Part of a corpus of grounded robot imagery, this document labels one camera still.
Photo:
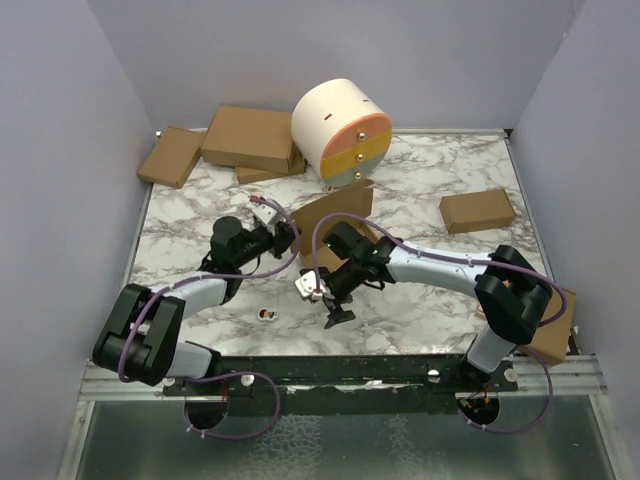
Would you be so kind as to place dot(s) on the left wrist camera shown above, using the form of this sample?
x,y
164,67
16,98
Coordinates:
x,y
266,213

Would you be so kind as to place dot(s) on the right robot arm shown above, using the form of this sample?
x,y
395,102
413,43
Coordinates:
x,y
512,295

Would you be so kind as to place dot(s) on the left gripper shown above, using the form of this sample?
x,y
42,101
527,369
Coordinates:
x,y
283,238

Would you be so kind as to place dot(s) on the round cream drawer cabinet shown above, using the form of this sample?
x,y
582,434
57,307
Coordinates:
x,y
341,132

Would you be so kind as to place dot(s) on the small cartoon sticker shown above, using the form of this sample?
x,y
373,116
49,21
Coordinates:
x,y
266,314

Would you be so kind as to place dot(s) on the cardboard box under book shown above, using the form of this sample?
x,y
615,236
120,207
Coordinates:
x,y
551,342

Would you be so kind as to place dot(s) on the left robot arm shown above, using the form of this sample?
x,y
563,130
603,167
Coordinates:
x,y
139,340

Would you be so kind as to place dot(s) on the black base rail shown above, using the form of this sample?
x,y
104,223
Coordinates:
x,y
343,385

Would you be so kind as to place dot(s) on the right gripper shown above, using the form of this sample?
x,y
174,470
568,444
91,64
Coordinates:
x,y
334,305

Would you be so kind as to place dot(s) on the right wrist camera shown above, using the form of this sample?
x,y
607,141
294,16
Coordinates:
x,y
309,288

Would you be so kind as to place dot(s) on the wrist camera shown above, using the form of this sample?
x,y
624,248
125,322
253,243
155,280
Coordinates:
x,y
266,213
309,288

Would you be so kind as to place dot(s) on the large folded cardboard box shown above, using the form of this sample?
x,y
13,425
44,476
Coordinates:
x,y
251,138

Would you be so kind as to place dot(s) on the small folded cardboard box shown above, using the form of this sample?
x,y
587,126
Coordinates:
x,y
477,211

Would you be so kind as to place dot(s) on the cardboard box under large box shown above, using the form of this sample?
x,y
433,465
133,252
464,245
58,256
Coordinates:
x,y
246,175

